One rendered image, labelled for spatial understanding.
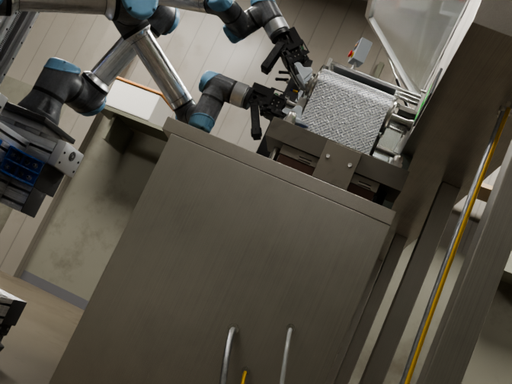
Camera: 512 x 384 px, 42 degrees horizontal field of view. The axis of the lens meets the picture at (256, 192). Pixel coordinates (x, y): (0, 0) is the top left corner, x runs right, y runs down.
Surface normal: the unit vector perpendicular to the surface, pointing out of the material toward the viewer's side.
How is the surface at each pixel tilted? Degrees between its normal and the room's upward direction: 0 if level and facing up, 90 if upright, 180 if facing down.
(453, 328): 90
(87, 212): 90
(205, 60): 90
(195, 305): 90
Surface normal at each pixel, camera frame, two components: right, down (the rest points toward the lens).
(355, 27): -0.18, -0.27
